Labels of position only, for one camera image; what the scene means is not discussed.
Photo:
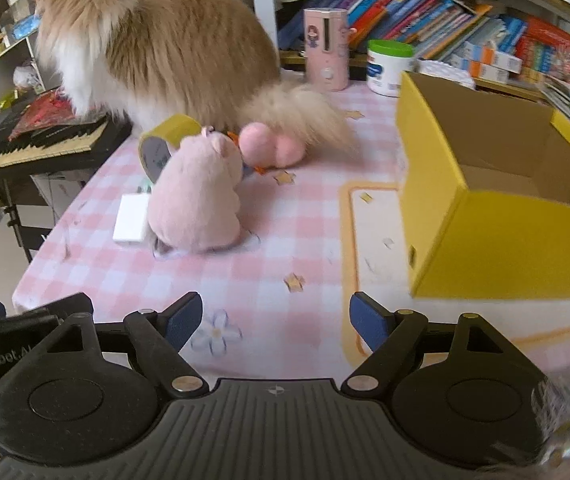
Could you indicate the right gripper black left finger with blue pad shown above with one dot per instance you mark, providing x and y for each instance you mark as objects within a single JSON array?
[{"x": 157, "y": 339}]

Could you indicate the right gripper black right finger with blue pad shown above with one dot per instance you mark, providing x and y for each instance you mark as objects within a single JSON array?
[{"x": 392, "y": 337}]

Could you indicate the white rectangular eraser block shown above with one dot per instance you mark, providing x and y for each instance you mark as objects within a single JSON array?
[{"x": 131, "y": 225}]

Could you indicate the pink plush pig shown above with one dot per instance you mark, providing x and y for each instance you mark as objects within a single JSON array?
[{"x": 194, "y": 205}]

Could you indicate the yellow tape roll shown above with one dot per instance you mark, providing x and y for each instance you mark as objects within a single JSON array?
[{"x": 158, "y": 145}]

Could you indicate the pink plush duck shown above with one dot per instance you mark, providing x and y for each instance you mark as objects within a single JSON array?
[{"x": 263, "y": 147}]

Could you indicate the pink checkered tablecloth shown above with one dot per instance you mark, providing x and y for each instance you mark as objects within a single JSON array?
[{"x": 276, "y": 305}]

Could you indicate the yellow cardboard box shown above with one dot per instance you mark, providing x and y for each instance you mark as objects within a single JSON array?
[{"x": 486, "y": 199}]

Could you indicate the black electronic keyboard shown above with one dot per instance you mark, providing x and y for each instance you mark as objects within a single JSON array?
[{"x": 57, "y": 148}]

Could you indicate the red papers on keyboard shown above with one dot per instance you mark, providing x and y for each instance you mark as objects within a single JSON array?
[{"x": 51, "y": 109}]

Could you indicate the white quilted handbag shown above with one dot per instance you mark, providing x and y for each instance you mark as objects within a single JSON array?
[{"x": 445, "y": 71}]

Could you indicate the white jar green lid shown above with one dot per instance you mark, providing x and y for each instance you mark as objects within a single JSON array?
[{"x": 387, "y": 60}]

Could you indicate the orange white medicine boxes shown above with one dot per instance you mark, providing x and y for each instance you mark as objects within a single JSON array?
[{"x": 486, "y": 63}]

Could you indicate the fluffy orange white cat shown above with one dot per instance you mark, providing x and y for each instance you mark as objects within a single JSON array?
[{"x": 208, "y": 59}]

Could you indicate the pink cartoon humidifier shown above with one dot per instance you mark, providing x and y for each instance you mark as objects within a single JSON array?
[{"x": 326, "y": 48}]

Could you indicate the row of colourful books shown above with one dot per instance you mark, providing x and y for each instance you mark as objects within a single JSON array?
[{"x": 438, "y": 28}]

